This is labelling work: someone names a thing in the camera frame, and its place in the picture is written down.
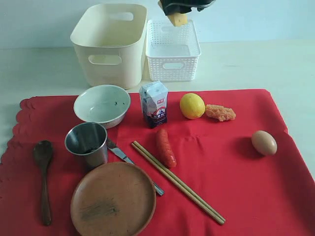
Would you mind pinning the cream plastic tub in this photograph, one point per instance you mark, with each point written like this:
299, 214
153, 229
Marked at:
109, 41

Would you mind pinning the white perforated plastic basket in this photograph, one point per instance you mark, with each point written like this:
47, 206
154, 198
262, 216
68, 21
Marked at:
172, 52

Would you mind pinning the pale green ceramic bowl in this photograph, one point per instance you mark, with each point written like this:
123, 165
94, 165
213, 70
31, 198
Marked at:
104, 104

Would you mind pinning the red tablecloth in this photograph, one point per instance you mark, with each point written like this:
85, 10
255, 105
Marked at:
258, 195

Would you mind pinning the stainless steel cup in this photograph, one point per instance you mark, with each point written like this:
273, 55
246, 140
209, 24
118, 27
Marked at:
88, 141

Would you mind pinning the metal table knife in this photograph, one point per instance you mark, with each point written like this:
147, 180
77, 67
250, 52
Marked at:
119, 153

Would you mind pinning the blue white milk carton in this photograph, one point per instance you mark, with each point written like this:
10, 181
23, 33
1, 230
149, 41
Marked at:
153, 99

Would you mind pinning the yellow cheese wedge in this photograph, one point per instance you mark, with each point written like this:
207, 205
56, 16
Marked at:
178, 19

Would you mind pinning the red sausage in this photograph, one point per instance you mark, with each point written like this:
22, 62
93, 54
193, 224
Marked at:
166, 155

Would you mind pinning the lower wooden chopstick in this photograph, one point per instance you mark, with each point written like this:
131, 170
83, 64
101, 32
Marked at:
177, 184

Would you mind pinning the dark wooden spoon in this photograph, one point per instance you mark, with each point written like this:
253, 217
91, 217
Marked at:
43, 153

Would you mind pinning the upper wooden chopstick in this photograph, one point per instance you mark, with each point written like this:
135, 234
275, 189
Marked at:
182, 182

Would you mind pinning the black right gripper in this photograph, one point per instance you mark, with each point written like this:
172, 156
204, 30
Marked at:
184, 6

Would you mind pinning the brown egg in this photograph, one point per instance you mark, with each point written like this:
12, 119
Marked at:
264, 143

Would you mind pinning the wooden chopstick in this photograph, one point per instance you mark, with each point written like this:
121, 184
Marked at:
177, 184
182, 182

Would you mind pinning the yellow lemon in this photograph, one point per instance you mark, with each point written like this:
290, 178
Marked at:
192, 106

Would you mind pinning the orange fried chicken nugget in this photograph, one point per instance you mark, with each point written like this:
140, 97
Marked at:
220, 113

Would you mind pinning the brown clay plate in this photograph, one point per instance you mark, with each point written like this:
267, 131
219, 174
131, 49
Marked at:
115, 199

